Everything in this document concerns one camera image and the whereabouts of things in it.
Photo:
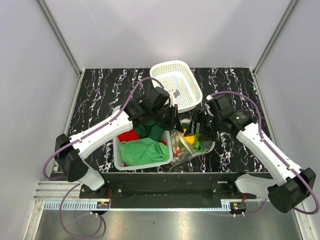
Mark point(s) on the green fake lettuce leaf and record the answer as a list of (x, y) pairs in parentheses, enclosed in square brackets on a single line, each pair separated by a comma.
[(197, 145)]

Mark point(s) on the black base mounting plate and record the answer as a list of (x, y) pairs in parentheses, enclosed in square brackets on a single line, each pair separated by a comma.
[(167, 190)]

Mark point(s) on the light green cloth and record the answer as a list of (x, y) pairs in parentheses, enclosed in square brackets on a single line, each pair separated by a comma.
[(143, 151)]

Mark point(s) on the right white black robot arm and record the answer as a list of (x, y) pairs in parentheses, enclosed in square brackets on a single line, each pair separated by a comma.
[(290, 184)]

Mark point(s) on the red cloth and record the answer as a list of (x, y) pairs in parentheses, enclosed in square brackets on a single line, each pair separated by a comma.
[(130, 136)]

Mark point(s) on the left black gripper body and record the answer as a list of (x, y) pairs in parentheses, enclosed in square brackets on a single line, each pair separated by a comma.
[(166, 118)]

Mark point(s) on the orange white fake food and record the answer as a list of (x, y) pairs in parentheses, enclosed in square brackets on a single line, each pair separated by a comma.
[(177, 151)]

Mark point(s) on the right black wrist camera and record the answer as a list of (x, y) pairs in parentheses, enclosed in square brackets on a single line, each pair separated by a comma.
[(220, 106)]

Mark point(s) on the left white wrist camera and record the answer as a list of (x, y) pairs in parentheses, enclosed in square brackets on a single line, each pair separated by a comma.
[(176, 93)]

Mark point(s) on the dark green cloth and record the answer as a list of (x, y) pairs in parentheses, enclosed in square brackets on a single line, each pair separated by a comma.
[(150, 130)]

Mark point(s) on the empty white perforated basket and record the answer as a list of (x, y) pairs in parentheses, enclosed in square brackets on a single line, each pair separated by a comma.
[(177, 75)]

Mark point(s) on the yellow fake lemon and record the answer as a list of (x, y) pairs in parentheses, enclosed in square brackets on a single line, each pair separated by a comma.
[(189, 139)]

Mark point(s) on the white basket with cloths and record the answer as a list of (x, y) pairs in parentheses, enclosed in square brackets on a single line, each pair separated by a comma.
[(120, 164)]

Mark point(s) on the clear zip top bag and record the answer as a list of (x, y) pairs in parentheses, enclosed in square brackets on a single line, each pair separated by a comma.
[(189, 153)]

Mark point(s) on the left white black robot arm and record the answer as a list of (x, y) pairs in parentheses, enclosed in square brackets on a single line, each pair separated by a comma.
[(71, 152)]

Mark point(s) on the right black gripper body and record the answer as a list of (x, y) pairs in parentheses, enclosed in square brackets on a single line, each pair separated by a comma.
[(209, 124)]

